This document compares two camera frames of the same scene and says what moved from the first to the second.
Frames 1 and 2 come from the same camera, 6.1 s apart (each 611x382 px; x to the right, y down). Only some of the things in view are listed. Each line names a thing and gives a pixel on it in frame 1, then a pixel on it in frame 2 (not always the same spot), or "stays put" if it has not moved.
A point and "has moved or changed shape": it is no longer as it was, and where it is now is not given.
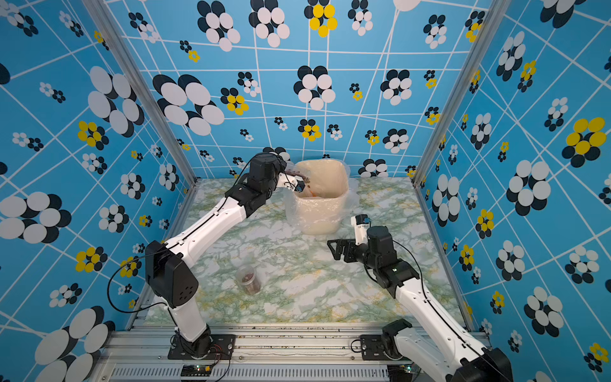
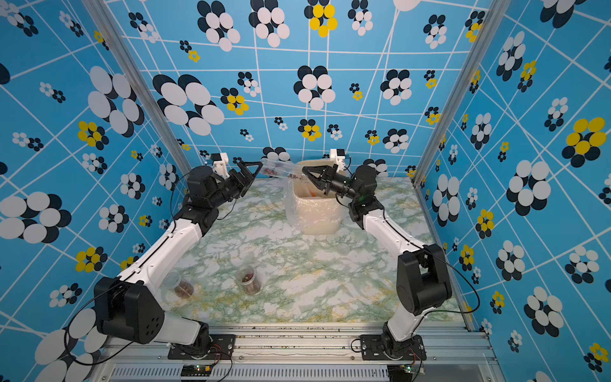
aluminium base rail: (266, 352) stays put
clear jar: (293, 169) has moved or changed shape
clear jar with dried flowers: (247, 278) stays put
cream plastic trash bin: (321, 203) stays put
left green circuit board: (196, 369) stays put
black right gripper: (342, 243) → (327, 184)
